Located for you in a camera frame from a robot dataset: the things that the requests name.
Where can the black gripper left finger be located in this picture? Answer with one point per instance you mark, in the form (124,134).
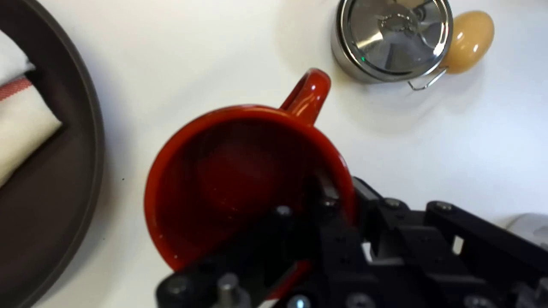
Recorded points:
(326,217)

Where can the white folded cloth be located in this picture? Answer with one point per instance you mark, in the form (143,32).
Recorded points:
(20,131)

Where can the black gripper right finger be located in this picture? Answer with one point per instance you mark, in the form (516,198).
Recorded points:
(388,223)

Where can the dark frying pan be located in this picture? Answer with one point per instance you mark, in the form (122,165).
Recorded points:
(63,189)

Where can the red enamel cup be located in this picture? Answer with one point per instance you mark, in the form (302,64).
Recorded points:
(229,172)

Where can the beige egg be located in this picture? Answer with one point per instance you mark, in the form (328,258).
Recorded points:
(472,40)

